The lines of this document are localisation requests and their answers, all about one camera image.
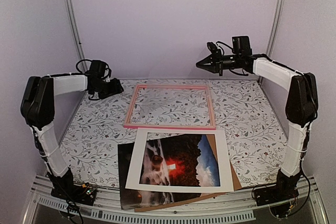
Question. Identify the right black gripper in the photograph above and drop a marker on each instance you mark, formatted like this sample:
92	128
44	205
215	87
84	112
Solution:
213	68

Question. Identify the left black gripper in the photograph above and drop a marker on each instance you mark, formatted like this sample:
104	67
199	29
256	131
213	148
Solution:
116	85

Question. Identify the pink wooden picture frame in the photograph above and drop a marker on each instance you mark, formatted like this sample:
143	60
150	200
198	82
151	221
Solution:
212	124

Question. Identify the white photo mat board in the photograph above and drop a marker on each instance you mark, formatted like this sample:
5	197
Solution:
218	144

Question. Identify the landscape photo print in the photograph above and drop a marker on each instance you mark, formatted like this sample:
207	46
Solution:
185	160

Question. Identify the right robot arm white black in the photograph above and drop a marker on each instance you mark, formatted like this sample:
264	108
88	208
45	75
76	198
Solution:
302	100

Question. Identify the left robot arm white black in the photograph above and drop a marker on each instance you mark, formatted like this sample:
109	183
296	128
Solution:
38	110

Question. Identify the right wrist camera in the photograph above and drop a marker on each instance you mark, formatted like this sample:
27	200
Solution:
214	49

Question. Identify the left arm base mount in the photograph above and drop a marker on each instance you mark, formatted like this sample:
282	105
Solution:
83	194

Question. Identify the right aluminium corner post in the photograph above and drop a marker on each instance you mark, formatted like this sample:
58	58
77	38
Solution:
274	28

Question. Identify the aluminium corner post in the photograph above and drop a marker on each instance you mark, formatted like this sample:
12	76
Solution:
274	28
76	36

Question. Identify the left aluminium corner post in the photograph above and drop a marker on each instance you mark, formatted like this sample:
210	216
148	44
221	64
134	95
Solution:
76	36

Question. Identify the front aluminium rail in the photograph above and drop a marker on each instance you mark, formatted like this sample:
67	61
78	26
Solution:
237	207

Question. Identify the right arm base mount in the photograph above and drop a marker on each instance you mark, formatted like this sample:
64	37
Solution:
284	200

